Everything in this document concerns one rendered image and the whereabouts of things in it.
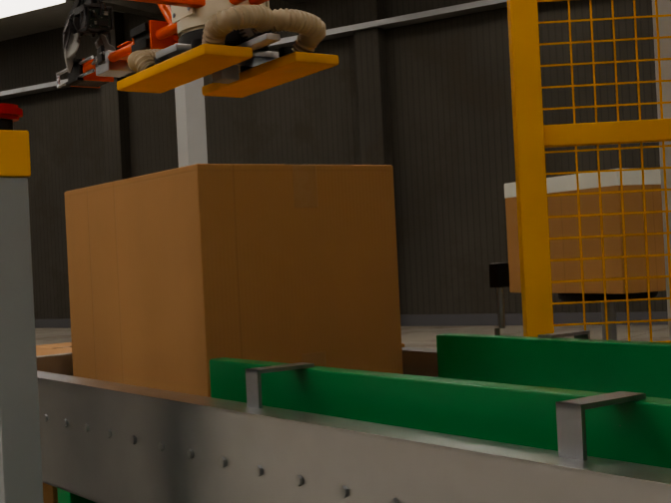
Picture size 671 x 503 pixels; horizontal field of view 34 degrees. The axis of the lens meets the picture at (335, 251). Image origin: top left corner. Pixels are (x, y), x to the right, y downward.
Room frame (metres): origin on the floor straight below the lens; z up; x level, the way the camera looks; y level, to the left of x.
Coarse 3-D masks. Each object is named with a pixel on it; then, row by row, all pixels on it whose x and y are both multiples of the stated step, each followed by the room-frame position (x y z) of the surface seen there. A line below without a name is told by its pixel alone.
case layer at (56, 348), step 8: (48, 344) 3.58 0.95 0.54; (56, 344) 3.56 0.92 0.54; (64, 344) 3.54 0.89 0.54; (40, 352) 3.25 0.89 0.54; (48, 352) 3.24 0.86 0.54; (56, 352) 3.22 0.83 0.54; (64, 352) 3.21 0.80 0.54; (48, 488) 2.38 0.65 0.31; (56, 488) 2.37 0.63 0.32; (48, 496) 2.39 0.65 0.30; (56, 496) 2.37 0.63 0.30
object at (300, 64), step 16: (288, 48) 2.08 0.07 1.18; (272, 64) 2.04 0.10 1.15; (288, 64) 2.00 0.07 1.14; (304, 64) 2.01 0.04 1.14; (320, 64) 2.02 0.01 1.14; (336, 64) 2.04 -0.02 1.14; (240, 80) 2.13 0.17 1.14; (256, 80) 2.13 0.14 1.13; (272, 80) 2.14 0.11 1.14; (288, 80) 2.15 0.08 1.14; (224, 96) 2.27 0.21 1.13; (240, 96) 2.28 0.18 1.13
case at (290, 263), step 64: (128, 192) 2.00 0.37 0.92; (192, 192) 1.79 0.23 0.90; (256, 192) 1.84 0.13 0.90; (320, 192) 1.91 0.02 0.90; (384, 192) 1.99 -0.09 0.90; (128, 256) 2.01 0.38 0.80; (192, 256) 1.80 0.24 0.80; (256, 256) 1.83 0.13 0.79; (320, 256) 1.91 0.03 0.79; (384, 256) 1.98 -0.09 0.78; (128, 320) 2.03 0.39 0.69; (192, 320) 1.81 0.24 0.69; (256, 320) 1.83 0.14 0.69; (320, 320) 1.90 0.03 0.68; (384, 320) 1.98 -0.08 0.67; (192, 384) 1.82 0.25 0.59
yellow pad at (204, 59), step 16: (192, 48) 1.97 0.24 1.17; (208, 48) 1.87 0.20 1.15; (224, 48) 1.89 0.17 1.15; (240, 48) 1.91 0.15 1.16; (160, 64) 1.99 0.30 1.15; (176, 64) 1.94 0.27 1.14; (192, 64) 1.94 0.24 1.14; (208, 64) 1.95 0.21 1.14; (224, 64) 1.96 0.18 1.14; (128, 80) 2.09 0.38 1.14; (144, 80) 2.05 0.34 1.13; (160, 80) 2.06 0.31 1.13; (176, 80) 2.07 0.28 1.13; (192, 80) 2.08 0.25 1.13
